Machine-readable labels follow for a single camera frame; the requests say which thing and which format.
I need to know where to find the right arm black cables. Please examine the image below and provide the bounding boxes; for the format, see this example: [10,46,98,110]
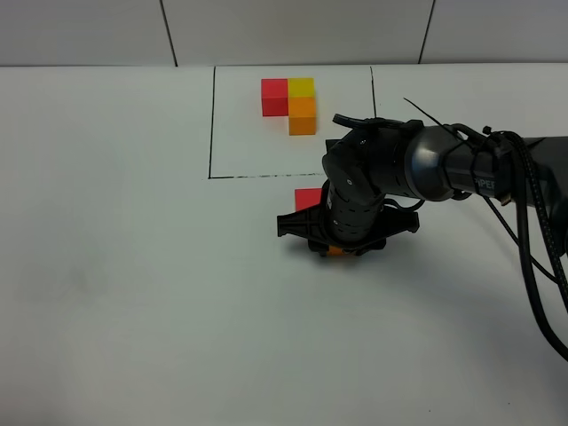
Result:
[481,126,568,361]

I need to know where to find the template orange cube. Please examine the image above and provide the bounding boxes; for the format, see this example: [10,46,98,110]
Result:
[288,97,317,136]

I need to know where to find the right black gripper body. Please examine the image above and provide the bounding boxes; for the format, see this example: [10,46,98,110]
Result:
[277,181,420,256]

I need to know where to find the template yellow cube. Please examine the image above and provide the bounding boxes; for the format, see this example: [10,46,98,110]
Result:
[288,77,315,99]

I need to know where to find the template red cube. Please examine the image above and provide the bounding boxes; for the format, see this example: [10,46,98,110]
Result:
[261,78,288,117]

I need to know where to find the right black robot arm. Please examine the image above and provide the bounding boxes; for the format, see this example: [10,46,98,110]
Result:
[277,114,515,255]

